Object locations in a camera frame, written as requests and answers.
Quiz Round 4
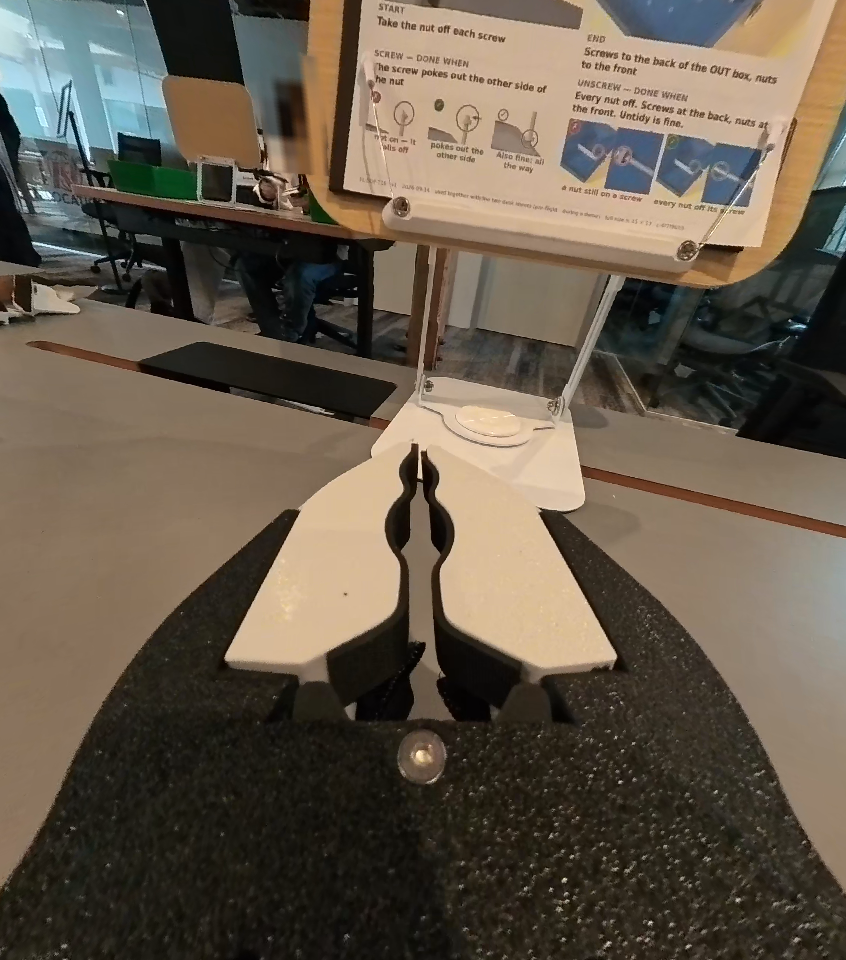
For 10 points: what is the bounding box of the black desk mat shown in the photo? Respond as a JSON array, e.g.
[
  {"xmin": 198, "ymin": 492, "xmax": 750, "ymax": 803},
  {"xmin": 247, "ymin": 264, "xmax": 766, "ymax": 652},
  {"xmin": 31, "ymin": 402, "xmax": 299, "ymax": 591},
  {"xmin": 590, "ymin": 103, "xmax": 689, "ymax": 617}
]
[{"xmin": 138, "ymin": 342, "xmax": 398, "ymax": 421}]

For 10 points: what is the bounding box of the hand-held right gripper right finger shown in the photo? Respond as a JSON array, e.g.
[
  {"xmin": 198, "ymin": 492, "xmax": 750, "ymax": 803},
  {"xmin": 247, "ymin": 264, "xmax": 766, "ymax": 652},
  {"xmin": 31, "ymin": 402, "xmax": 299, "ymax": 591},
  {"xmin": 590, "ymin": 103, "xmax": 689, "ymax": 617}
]
[{"xmin": 420, "ymin": 447, "xmax": 616, "ymax": 723}]

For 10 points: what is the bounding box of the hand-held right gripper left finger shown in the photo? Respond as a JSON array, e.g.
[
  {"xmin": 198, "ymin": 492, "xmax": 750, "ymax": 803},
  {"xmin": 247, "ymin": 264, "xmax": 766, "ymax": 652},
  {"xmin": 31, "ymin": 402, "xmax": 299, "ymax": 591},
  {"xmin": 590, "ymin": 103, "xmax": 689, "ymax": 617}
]
[{"xmin": 225, "ymin": 443, "xmax": 421, "ymax": 723}]

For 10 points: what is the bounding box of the wooden office table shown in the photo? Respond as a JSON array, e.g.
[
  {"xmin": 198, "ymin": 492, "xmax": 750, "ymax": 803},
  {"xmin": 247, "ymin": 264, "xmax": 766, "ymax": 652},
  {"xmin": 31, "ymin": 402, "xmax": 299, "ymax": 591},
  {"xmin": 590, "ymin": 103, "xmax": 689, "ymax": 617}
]
[{"xmin": 72, "ymin": 183, "xmax": 397, "ymax": 360}]

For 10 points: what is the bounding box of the white document stand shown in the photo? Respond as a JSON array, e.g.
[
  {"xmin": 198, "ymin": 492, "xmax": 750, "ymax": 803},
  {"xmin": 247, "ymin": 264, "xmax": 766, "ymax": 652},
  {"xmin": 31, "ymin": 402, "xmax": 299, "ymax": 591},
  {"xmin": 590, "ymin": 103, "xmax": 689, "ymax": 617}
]
[{"xmin": 370, "ymin": 198, "xmax": 701, "ymax": 513}]

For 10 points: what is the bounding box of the small white framed screen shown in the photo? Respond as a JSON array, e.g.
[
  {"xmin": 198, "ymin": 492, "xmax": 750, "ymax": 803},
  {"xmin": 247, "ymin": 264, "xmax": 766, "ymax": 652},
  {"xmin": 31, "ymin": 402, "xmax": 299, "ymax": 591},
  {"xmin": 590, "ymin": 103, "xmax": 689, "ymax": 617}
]
[{"xmin": 197, "ymin": 156, "xmax": 236, "ymax": 204}]

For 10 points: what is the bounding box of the printed instruction sheet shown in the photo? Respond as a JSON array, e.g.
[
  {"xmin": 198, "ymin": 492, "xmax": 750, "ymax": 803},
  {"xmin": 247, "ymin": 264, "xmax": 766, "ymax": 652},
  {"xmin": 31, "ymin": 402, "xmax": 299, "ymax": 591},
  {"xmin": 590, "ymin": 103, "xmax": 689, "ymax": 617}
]
[{"xmin": 340, "ymin": 0, "xmax": 840, "ymax": 249}]

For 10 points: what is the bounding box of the black mesh office chair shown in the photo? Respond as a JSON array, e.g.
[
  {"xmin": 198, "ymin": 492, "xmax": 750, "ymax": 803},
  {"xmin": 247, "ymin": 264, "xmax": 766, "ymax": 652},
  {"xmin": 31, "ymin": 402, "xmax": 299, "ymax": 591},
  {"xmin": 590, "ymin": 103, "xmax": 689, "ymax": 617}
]
[{"xmin": 648, "ymin": 171, "xmax": 846, "ymax": 449}]

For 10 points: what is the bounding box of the small wooden stand board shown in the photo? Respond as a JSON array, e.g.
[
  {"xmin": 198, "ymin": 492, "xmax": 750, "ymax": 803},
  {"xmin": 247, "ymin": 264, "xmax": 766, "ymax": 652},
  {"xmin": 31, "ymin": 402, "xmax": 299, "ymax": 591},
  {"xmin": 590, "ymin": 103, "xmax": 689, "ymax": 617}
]
[{"xmin": 162, "ymin": 75, "xmax": 262, "ymax": 171}]

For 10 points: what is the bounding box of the green storage bin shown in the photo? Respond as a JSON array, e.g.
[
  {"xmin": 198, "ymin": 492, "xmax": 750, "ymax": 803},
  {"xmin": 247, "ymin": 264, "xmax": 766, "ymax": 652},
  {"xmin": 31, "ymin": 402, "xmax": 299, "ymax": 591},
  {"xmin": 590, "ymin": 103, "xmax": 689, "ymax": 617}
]
[{"xmin": 106, "ymin": 159, "xmax": 200, "ymax": 200}]

